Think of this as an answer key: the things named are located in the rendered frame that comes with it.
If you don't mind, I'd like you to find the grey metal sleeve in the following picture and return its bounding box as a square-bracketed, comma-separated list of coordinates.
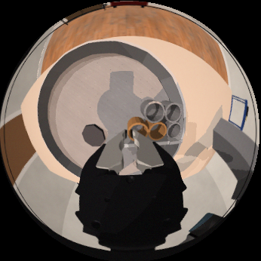
[161, 100, 182, 123]
[161, 118, 182, 139]
[140, 100, 165, 123]

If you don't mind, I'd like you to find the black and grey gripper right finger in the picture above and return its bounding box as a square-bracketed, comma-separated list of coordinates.
[131, 129, 187, 192]

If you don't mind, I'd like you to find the brown cylinder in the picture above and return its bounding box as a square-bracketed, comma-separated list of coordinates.
[127, 117, 149, 141]
[145, 120, 167, 140]

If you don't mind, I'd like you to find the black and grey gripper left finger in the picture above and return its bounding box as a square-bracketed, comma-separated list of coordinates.
[75, 130, 127, 195]

